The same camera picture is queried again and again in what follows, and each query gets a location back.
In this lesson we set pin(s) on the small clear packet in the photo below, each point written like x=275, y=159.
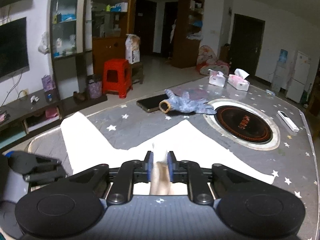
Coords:
x=270, y=92

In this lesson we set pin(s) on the blue knit glove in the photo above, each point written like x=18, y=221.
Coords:
x=187, y=103

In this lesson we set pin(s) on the brown shoe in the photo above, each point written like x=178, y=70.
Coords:
x=80, y=97

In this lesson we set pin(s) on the white remote control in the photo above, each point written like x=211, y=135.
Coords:
x=287, y=121

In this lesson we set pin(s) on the purple bin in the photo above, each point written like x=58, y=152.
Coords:
x=95, y=88

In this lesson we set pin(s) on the black television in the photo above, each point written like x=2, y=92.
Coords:
x=12, y=47

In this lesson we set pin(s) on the round induction cooker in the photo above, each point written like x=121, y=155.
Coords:
x=242, y=123

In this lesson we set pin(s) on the arched wooden shelf unit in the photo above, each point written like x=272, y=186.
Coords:
x=110, y=47

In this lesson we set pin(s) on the water dispenser with blue bottle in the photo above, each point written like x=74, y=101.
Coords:
x=278, y=77

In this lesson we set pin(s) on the white paper bag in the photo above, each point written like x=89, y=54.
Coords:
x=132, y=50

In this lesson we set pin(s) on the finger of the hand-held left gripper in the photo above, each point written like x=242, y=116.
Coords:
x=45, y=176
x=30, y=161

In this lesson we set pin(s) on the cream cloth garment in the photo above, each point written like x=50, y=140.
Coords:
x=200, y=150

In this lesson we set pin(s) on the white plastic bag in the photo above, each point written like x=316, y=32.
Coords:
x=44, y=43

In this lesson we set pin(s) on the black smartphone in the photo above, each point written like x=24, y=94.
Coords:
x=150, y=102

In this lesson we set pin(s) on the pink soft tissue pack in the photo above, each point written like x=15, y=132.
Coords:
x=216, y=80

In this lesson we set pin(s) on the dark low television stand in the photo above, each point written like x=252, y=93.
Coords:
x=20, y=107

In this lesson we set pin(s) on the floral play tent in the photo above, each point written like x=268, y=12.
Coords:
x=207, y=57

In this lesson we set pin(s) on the glass display cabinet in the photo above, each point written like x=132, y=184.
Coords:
x=67, y=75

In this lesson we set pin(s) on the white pink tissue box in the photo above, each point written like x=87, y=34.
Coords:
x=237, y=83

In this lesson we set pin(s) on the red plastic stool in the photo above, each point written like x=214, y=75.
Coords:
x=117, y=65

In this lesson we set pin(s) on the purple gift bag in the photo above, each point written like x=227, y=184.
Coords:
x=48, y=83

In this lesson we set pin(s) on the white refrigerator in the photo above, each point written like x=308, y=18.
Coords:
x=297, y=80

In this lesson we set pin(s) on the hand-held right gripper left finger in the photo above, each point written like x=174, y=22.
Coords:
x=149, y=165

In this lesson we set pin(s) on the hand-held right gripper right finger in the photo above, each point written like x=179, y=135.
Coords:
x=171, y=166

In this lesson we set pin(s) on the grey star-print table cover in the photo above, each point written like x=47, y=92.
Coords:
x=140, y=127

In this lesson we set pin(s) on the dark wooden stool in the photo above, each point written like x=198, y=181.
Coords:
x=137, y=67

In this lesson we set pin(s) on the green bin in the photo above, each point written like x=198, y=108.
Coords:
x=305, y=98

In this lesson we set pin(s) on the dark wooden door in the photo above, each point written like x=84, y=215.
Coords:
x=246, y=42

